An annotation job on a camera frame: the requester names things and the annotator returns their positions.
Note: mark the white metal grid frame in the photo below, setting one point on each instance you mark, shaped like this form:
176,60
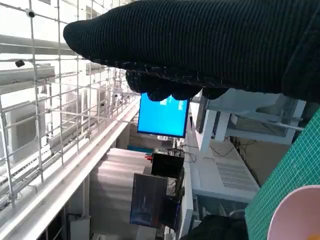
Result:
31,25

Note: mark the blue lit monitor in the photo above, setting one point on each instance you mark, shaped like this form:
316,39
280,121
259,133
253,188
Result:
162,120

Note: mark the large dark monitor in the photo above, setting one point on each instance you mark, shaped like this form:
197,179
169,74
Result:
147,200

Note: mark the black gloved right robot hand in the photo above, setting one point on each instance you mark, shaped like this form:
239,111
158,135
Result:
200,42

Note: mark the black computer case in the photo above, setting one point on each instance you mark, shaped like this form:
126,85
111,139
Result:
166,163

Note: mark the pink bowl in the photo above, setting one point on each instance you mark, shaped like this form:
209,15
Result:
295,212

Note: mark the grey office chair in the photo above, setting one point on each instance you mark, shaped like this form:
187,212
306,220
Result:
275,107

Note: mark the white perforated metal machine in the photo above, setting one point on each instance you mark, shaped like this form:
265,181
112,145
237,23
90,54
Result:
237,175

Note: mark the green cutting mat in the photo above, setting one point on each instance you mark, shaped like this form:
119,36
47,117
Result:
287,175

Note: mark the small black frame-mounted camera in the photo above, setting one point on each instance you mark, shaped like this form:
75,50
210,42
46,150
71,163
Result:
19,63

